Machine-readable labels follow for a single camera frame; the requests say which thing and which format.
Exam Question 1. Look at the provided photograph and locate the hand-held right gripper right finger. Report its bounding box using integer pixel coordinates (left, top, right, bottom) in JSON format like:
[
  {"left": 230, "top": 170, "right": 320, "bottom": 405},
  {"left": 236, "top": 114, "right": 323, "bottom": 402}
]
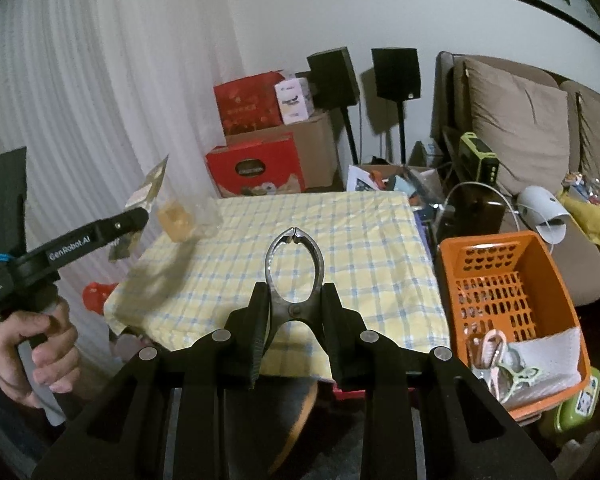
[{"left": 320, "top": 282, "right": 556, "bottom": 480}]

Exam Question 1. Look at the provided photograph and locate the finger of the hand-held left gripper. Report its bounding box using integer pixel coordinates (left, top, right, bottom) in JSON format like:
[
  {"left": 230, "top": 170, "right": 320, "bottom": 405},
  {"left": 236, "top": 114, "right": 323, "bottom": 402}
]
[{"left": 92, "top": 206, "right": 150, "bottom": 244}]

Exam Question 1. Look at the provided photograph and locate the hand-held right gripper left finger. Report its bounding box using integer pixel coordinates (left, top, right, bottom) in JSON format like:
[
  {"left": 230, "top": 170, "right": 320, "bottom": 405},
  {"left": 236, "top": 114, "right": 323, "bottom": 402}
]
[{"left": 32, "top": 282, "right": 273, "bottom": 480}]

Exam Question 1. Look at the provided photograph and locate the metal clip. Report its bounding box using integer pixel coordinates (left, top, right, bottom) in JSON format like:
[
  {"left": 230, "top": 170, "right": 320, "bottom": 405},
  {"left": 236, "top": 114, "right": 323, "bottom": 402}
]
[{"left": 264, "top": 227, "right": 326, "bottom": 341}]

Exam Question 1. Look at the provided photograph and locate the brown card packet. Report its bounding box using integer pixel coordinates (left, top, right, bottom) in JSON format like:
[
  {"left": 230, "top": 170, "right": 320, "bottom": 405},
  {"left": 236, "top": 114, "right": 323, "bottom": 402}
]
[{"left": 109, "top": 156, "right": 170, "bottom": 262}]

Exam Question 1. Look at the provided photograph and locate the pink plastic clip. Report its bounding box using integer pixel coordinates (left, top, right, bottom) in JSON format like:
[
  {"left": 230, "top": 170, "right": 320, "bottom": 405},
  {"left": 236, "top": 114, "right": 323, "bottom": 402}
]
[{"left": 467, "top": 330, "right": 506, "bottom": 401}]

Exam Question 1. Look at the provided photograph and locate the green plastic clip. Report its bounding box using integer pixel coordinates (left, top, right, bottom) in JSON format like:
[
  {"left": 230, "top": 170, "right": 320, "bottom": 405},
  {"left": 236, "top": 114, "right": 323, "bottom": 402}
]
[{"left": 495, "top": 365, "right": 541, "bottom": 403}]

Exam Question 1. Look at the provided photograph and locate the white foam net sheet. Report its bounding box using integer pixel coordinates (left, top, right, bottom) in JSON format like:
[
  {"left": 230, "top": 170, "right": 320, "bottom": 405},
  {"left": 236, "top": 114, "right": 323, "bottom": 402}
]
[{"left": 505, "top": 327, "right": 583, "bottom": 396}]

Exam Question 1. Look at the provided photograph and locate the orange plastic basket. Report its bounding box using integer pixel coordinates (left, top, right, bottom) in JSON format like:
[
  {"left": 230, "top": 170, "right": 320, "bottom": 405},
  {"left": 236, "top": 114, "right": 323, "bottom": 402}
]
[{"left": 436, "top": 231, "right": 592, "bottom": 421}]

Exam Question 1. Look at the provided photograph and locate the person's left forearm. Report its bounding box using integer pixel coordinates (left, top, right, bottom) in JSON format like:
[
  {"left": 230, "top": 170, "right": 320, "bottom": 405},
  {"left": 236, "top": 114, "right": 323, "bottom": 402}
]
[{"left": 0, "top": 355, "right": 46, "bottom": 466}]

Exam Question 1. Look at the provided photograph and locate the person's left hand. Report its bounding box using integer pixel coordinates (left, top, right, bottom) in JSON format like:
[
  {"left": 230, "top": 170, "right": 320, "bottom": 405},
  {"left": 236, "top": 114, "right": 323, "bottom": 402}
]
[{"left": 0, "top": 296, "right": 81, "bottom": 408}]

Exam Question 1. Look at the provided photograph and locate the orange translucent container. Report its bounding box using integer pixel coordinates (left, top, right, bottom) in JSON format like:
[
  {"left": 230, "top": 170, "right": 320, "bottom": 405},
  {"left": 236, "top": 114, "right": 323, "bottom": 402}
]
[{"left": 157, "top": 199, "right": 196, "bottom": 242}]

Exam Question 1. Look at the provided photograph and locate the red storage box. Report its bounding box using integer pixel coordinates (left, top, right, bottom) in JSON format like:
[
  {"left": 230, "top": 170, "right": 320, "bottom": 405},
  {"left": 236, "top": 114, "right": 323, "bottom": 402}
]
[{"left": 332, "top": 382, "right": 373, "bottom": 401}]

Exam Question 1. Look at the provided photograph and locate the clear plastic container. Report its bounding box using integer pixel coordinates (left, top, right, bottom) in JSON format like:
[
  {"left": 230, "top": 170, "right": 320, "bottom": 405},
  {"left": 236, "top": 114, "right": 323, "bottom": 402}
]
[{"left": 190, "top": 197, "right": 223, "bottom": 233}]

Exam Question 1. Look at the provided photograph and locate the yellow checked tablecloth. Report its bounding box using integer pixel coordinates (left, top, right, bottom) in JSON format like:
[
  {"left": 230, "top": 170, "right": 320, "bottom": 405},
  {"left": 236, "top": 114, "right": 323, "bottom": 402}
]
[{"left": 103, "top": 191, "right": 451, "bottom": 383}]

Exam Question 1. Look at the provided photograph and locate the white curtain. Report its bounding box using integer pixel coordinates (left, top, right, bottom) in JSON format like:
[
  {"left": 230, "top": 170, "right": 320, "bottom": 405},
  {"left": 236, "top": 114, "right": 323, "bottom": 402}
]
[{"left": 0, "top": 0, "right": 246, "bottom": 361}]

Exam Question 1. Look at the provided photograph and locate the white picture box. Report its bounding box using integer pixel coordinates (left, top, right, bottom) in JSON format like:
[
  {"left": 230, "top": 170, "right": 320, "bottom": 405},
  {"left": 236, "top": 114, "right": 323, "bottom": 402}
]
[{"left": 347, "top": 164, "right": 381, "bottom": 192}]

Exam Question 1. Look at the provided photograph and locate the red box with oval label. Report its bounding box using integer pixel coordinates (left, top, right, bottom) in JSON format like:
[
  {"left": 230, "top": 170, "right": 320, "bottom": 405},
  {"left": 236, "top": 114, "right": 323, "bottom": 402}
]
[{"left": 205, "top": 132, "right": 306, "bottom": 198}]

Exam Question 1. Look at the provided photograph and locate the red patterned gift box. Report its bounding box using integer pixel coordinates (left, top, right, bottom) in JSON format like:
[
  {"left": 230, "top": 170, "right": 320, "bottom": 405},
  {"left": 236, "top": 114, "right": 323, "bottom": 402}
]
[{"left": 213, "top": 71, "right": 286, "bottom": 136}]

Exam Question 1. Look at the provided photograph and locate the brown cardboard box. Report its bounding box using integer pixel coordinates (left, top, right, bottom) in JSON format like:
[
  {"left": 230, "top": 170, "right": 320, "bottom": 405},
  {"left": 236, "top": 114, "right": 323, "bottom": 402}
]
[{"left": 225, "top": 110, "right": 343, "bottom": 193}]

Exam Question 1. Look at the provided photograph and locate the dark brown wooden box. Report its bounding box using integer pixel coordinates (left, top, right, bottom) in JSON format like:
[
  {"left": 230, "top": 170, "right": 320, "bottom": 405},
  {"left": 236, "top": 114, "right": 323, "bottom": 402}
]
[{"left": 437, "top": 182, "right": 506, "bottom": 241}]

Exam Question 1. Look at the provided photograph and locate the small white printed box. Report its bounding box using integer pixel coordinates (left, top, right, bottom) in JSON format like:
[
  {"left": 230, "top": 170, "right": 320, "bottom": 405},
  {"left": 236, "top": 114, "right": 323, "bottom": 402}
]
[{"left": 274, "top": 77, "right": 315, "bottom": 124}]

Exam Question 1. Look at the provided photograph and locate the green black portable radio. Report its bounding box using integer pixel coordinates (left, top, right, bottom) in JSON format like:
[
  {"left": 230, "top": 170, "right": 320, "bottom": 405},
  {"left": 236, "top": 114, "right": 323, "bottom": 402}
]
[{"left": 457, "top": 132, "right": 500, "bottom": 183}]

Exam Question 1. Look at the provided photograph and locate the white domed lamp device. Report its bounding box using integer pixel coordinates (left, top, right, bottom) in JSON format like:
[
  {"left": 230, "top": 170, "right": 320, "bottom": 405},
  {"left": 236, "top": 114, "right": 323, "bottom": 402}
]
[{"left": 517, "top": 185, "right": 571, "bottom": 243}]

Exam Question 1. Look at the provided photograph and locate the green lunch box with sticker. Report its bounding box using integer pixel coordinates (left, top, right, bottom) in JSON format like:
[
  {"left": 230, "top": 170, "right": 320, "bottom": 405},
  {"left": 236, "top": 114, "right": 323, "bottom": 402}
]
[{"left": 540, "top": 367, "right": 600, "bottom": 433}]

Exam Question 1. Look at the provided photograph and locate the black speaker on stand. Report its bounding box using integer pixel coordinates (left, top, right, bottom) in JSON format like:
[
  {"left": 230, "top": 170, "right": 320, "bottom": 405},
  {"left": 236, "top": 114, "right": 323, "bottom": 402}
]
[
  {"left": 306, "top": 47, "right": 362, "bottom": 166},
  {"left": 371, "top": 47, "right": 422, "bottom": 165}
]

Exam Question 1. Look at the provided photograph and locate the brown sofa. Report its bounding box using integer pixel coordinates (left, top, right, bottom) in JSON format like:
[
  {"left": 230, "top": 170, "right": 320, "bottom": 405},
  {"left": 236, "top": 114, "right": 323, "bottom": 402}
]
[{"left": 430, "top": 51, "right": 600, "bottom": 308}]

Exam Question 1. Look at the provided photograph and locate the large beige sofa cushion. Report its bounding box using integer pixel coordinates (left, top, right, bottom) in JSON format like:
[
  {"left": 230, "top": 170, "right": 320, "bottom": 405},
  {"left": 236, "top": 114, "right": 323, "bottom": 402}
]
[{"left": 462, "top": 57, "right": 571, "bottom": 196}]

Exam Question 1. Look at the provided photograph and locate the pile of snack packets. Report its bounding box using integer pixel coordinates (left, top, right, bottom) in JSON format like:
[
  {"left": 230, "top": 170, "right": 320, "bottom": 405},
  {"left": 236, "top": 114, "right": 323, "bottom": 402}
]
[{"left": 560, "top": 172, "right": 600, "bottom": 206}]

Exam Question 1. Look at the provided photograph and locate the white cable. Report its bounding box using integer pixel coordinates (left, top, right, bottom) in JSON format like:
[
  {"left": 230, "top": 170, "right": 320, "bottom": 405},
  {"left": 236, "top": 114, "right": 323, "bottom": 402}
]
[{"left": 445, "top": 181, "right": 523, "bottom": 241}]

